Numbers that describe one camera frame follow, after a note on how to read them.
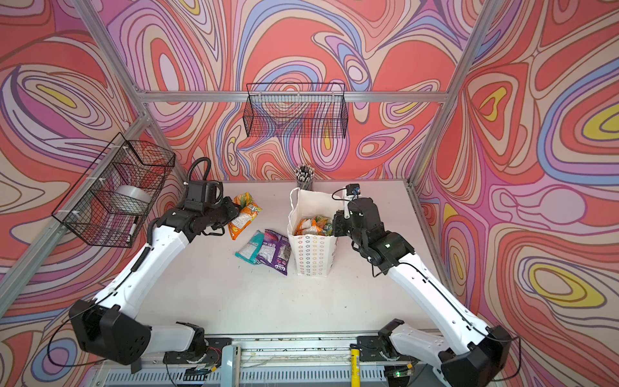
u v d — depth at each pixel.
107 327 0.39
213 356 0.73
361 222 0.51
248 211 0.77
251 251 0.91
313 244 0.74
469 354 0.37
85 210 0.66
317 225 0.86
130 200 0.70
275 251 0.90
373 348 0.72
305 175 0.98
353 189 0.61
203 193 0.58
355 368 0.69
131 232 0.72
